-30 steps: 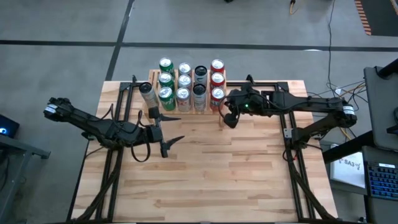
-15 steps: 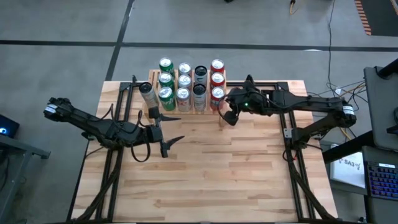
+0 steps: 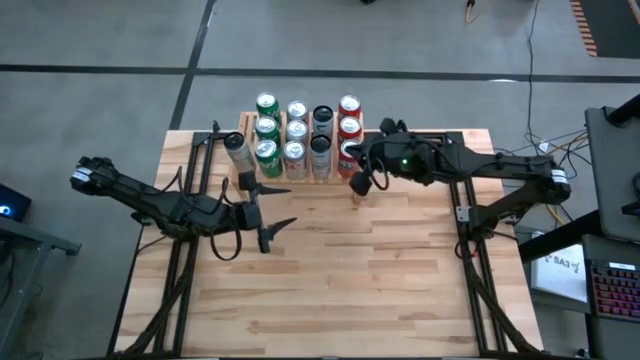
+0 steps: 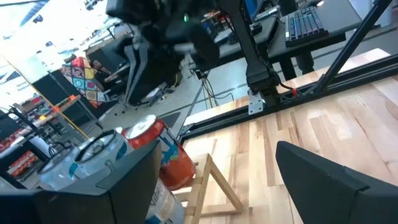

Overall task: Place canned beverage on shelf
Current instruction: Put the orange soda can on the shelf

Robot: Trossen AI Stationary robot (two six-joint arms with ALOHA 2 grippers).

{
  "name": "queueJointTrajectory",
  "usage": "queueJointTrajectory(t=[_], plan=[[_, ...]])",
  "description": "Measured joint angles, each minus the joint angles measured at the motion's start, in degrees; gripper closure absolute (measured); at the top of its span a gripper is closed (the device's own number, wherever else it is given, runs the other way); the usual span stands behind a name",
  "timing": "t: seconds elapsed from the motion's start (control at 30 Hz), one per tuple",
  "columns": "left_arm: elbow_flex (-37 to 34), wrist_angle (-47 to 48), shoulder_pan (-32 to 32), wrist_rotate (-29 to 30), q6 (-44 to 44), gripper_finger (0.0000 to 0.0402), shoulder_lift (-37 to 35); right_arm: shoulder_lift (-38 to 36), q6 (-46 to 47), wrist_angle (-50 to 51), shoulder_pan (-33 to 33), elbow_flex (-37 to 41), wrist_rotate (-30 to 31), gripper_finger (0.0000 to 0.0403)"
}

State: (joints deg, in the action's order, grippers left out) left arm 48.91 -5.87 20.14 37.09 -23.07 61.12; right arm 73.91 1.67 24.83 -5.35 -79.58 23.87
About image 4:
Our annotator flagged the person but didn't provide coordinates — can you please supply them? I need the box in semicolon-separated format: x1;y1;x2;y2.
89;58;125;94

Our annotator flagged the colourful patterned quilt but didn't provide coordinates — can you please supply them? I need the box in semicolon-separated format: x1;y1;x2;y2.
60;56;107;109

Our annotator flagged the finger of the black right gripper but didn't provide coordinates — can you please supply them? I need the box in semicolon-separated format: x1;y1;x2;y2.
123;43;150;105
129;51;185;106

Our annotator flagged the black aluminium table frame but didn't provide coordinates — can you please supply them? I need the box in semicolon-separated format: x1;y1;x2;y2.
177;0;398;144

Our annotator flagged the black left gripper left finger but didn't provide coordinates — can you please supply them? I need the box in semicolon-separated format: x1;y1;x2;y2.
0;139;163;224

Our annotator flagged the black side desk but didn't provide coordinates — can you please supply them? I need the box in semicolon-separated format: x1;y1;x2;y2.
214;0;364;82

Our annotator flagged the red Fanta strawberry can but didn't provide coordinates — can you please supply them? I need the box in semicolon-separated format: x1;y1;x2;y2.
121;114;197;191

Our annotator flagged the black cabinet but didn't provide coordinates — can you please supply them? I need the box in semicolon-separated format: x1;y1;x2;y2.
32;70;97;125

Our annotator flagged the backlit black keyboard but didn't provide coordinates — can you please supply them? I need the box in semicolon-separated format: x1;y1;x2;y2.
284;5;330;49

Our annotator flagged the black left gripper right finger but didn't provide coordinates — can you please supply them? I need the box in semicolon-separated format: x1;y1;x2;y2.
275;140;398;224

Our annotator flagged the grey laptop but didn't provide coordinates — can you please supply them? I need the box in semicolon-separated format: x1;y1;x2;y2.
214;0;280;44

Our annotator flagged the yellow cable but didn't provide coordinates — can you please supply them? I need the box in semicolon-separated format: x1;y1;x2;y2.
0;55;91;140

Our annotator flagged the wooden slatted shelf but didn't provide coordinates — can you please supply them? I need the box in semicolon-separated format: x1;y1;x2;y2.
172;152;243;224

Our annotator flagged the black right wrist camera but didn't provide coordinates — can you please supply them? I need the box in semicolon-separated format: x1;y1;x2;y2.
105;0;218;29

